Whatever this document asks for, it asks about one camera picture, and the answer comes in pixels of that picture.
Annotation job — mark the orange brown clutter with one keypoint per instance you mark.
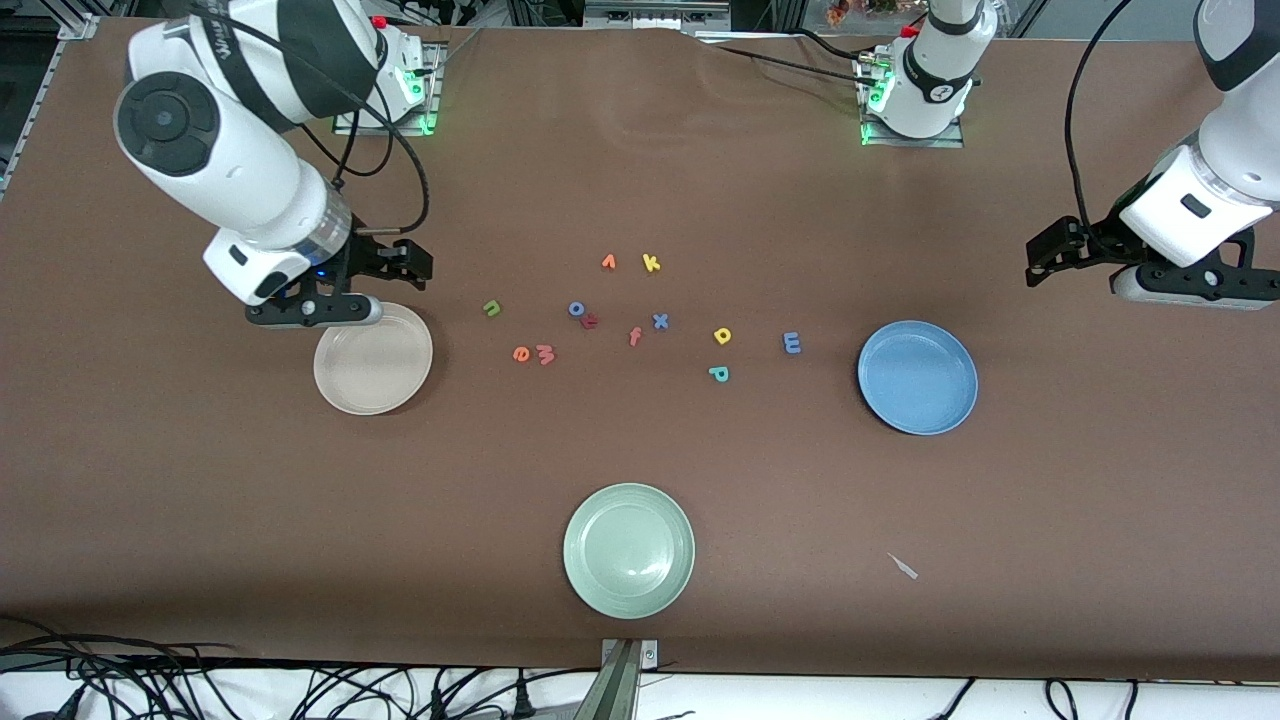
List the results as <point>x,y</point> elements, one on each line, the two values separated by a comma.
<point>860,8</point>

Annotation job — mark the blue letter m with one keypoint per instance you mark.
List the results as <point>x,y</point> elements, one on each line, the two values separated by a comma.
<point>792,344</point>

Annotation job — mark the pink letter w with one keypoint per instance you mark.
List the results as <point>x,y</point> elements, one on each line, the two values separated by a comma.
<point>545,354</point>

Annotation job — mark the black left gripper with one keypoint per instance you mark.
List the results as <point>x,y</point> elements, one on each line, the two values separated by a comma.
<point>1098,241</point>

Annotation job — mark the white tape scrap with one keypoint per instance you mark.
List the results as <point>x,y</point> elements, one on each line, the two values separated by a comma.
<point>903,566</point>

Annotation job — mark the aluminium frame profile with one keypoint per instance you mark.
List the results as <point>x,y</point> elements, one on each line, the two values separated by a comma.
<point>655,12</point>

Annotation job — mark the beige plate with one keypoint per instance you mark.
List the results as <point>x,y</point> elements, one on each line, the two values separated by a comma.
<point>375,370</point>

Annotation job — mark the blue plate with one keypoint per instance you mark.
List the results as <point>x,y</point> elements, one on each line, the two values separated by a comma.
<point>918,378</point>

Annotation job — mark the metal clamp bracket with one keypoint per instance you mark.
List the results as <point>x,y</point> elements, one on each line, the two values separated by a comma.
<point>620,680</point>

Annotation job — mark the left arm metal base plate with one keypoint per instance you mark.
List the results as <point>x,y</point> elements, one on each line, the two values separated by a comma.
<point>915,142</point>

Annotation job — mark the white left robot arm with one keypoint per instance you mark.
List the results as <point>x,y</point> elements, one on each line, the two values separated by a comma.
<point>1230,170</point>

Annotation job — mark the aluminium table edge rail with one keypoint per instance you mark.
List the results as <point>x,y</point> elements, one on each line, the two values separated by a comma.
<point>50,90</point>

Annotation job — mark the pale green plate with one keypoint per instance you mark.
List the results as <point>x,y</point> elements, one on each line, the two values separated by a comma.
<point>628,550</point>

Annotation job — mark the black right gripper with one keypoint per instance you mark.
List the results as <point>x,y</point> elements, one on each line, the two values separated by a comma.
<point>371,259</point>

